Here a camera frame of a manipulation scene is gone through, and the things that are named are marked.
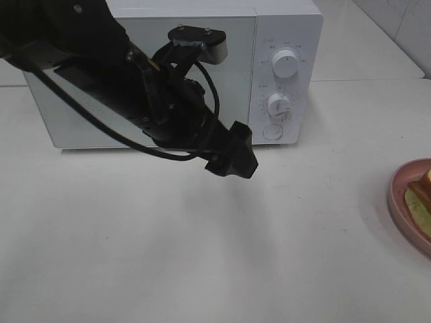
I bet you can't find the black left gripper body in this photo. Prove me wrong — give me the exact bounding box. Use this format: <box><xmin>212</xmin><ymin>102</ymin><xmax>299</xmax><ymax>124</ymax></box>
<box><xmin>141</xmin><ymin>43</ymin><xmax>229</xmax><ymax>161</ymax></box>

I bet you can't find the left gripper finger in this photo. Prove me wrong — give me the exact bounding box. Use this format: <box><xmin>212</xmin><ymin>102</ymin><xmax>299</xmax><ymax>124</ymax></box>
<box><xmin>205</xmin><ymin>153</ymin><xmax>236</xmax><ymax>177</ymax></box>
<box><xmin>223</xmin><ymin>121</ymin><xmax>259</xmax><ymax>179</ymax></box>

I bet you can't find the white timer knob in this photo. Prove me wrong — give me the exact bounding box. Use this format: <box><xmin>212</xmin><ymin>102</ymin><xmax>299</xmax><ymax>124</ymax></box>
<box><xmin>267</xmin><ymin>93</ymin><xmax>292</xmax><ymax>118</ymax></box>

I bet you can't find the white microwave door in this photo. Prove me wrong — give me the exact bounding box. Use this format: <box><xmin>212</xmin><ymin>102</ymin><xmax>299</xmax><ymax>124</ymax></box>
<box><xmin>24</xmin><ymin>17</ymin><xmax>255</xmax><ymax>149</ymax></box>

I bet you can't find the pink round plate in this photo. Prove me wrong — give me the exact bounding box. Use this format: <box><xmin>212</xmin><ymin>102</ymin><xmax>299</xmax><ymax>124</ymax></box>
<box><xmin>387</xmin><ymin>158</ymin><xmax>430</xmax><ymax>258</ymax></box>

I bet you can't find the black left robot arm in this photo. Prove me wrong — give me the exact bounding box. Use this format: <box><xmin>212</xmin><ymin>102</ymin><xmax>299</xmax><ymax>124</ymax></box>
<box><xmin>1</xmin><ymin>1</ymin><xmax>258</xmax><ymax>179</ymax></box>

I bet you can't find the round door release button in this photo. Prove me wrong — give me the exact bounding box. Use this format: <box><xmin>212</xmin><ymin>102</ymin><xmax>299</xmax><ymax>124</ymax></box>
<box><xmin>263</xmin><ymin>124</ymin><xmax>283</xmax><ymax>140</ymax></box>

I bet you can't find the white microwave oven body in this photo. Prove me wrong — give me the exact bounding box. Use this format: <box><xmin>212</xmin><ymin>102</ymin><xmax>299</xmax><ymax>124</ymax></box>
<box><xmin>23</xmin><ymin>0</ymin><xmax>325</xmax><ymax>149</ymax></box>

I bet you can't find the white upper power knob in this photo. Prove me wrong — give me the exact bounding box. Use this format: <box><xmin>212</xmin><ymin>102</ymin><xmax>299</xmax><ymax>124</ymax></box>
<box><xmin>271</xmin><ymin>48</ymin><xmax>298</xmax><ymax>79</ymax></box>

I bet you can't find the left silver black wrist camera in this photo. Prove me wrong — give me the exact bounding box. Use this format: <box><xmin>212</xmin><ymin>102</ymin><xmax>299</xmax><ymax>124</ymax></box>
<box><xmin>168</xmin><ymin>25</ymin><xmax>228</xmax><ymax>65</ymax></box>

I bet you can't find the left black camera cable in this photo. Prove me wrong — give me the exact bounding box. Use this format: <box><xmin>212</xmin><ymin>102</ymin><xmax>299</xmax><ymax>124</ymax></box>
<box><xmin>33</xmin><ymin>59</ymin><xmax>222</xmax><ymax>162</ymax></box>

